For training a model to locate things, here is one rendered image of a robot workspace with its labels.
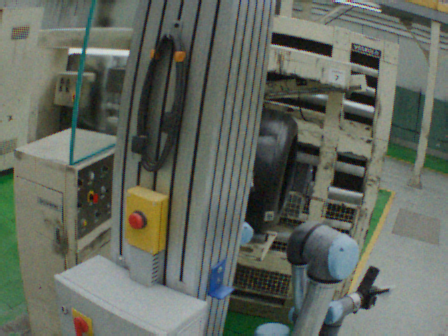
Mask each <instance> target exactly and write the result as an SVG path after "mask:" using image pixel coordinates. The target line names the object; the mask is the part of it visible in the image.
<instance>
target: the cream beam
mask: <svg viewBox="0 0 448 336"><path fill-rule="evenodd" d="M268 63H269V64H268V69H267V72H272V73H277V74H282V75H288V76H293V77H298V78H300V79H303V80H309V81H314V82H319V83H322V84H324V85H328V86H332V87H337V88H342V89H344V90H348V88H349V84H350V81H349V80H350V77H351V76H350V74H351V66H352V65H351V64H350V63H345V62H341V61H339V60H335V59H329V58H325V57H323V56H319V55H314V54H308V53H305V52H302V51H297V50H291V49H286V48H280V47H275V46H271V45H270V55H269V59H268ZM329 67H332V68H335V69H339V70H344V71H346V74H345V81H344V83H345V85H342V84H337V83H332V82H328V79H329V77H328V75H329Z"/></svg>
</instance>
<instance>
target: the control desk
mask: <svg viewBox="0 0 448 336"><path fill-rule="evenodd" d="M70 135H71V129H68V130H65V131H62V132H60V133H57V134H54V135H52V136H49V137H47V138H44V139H41V140H37V141H34V142H32V143H29V144H27V145H25V146H22V147H20V148H17V149H14V192H15V213H16V227H17V238H18V248H19V257H20V265H21V273H22V280H23V286H24V293H25V299H26V305H27V310H28V316H29V321H30V326H31V331H32V336H62V332H61V327H60V326H61V324H60V318H59V312H58V303H57V297H56V290H55V279H54V276H55V275H56V274H59V275H60V274H61V273H62V272H64V271H67V270H69V269H72V268H73V267H75V266H76V265H77V266H78V265H79V264H81V263H84V262H85V261H87V260H89V259H92V258H93V257H96V256H99V255H100V256H102V257H104V258H106V259H108V260H110V261H111V260H112V257H111V250H112V248H111V240H112V238H111V229H112V227H111V218H112V212H111V208H112V185H113V174H114V157H115V146H114V147H111V148H110V149H107V150H105V151H104V152H101V153H100V154H97V155H95V156H91V157H90V158H88V159H85V160H84V161H82V162H80V163H78V164H76V165H69V153H70Z"/></svg>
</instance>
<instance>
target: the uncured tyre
mask: <svg viewBox="0 0 448 336"><path fill-rule="evenodd" d="M259 126H260V130H259V135H258V141H257V147H256V153H255V159H254V165H253V171H252V173H253V172H255V174H254V178H253V182H252V183H253V184H254V186H253V187H255V190H254V191H253V192H252V191H250V193H249V194H248V201H247V207H246V212H245V218H244V222H245V223H248V224H249V225H250V226H251V227H252V229H253V231H257V232H259V231H267V230H268V229H270V228H273V227H275V226H276V225H277V224H278V222H279V220H280V217H281V215H282V213H283V211H284V208H285V205H286V202H287V199H288V196H289V193H290V189H291V182H292V178H293V174H294V169H295V163H296V159H297V152H298V124H297V123H296V121H295V120H294V119H293V117H292V116H291V115H289V114H287V113H285V112H281V111H278V110H276V109H270V108H266V107H262V112H261V118H260V124H259ZM268 211H274V214H273V220H266V221H264V219H265V212H268Z"/></svg>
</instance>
